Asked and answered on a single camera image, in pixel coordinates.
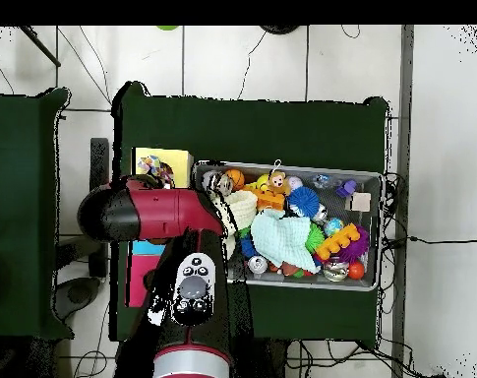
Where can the light blue knitted cloth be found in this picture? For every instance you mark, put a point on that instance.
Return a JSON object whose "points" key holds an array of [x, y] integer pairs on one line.
{"points": [[285, 236]]}

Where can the colourful confetti paper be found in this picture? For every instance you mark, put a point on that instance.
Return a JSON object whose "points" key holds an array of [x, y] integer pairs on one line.
{"points": [[153, 165]]}

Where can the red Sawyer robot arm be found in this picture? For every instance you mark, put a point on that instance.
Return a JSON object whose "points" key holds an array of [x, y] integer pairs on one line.
{"points": [[171, 214]]}

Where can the wooden box with three holes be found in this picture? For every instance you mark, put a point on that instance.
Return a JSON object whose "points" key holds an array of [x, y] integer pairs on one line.
{"points": [[179, 157]]}

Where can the shallow metal mesh bin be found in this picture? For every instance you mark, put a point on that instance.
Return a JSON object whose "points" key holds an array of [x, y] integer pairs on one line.
{"points": [[301, 282]]}

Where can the cream knitted cloth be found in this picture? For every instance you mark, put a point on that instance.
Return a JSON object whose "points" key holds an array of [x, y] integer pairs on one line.
{"points": [[244, 208]]}

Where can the orange toy basketball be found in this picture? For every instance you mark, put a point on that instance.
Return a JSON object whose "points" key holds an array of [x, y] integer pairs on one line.
{"points": [[235, 179]]}

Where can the orange toy building brick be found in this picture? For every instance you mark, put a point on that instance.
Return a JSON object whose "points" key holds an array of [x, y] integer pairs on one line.
{"points": [[336, 242], [269, 201]]}

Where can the brown plush monkey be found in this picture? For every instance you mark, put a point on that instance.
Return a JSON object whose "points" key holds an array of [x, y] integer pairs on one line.
{"points": [[278, 182]]}

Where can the large blue spiky ball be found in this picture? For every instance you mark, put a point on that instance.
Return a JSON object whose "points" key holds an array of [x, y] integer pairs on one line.
{"points": [[303, 201]]}

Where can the small globe ball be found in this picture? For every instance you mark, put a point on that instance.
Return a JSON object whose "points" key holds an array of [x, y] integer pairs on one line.
{"points": [[333, 227]]}

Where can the purple spiky ball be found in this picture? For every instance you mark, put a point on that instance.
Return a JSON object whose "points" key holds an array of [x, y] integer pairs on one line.
{"points": [[360, 246]]}

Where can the orange plastic ball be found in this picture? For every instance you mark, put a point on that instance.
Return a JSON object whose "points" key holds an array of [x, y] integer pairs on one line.
{"points": [[356, 270]]}

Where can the dark grey stand foot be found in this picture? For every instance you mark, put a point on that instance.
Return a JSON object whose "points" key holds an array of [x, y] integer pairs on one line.
{"points": [[76, 295]]}

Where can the dark green side table cloth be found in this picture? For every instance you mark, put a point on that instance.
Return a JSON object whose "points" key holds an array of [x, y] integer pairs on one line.
{"points": [[21, 157]]}

